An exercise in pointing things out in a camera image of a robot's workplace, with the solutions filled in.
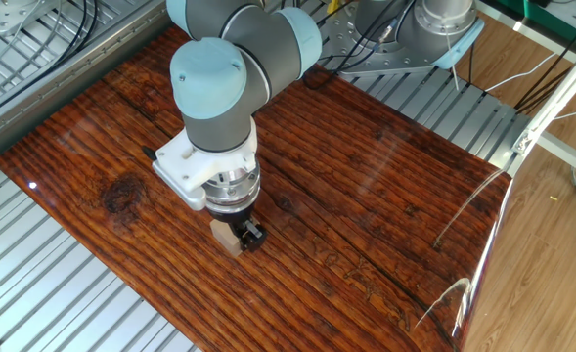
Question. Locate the pale wooden cube block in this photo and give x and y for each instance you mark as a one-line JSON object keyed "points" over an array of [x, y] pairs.
{"points": [[226, 239]]}

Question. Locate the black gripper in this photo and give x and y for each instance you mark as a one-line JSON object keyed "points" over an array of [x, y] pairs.
{"points": [[231, 217]]}

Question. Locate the grey metal rail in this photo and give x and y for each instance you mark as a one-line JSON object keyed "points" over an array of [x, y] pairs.
{"points": [[48, 98]]}

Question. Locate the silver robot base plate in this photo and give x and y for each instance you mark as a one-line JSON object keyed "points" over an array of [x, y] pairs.
{"points": [[380, 61]]}

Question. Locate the white aluminium frame post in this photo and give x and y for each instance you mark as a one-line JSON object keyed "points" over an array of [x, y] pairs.
{"points": [[556, 93]]}

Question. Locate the white aluminium crossbar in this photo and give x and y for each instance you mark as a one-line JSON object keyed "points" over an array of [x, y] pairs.
{"points": [[568, 154]]}

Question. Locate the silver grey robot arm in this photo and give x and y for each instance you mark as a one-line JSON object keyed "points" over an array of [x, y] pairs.
{"points": [[229, 88]]}

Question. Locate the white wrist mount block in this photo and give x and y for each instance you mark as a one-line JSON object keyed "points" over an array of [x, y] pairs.
{"points": [[185, 168]]}

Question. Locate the glossy wood grain mat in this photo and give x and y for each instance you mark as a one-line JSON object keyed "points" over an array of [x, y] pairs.
{"points": [[341, 195]]}

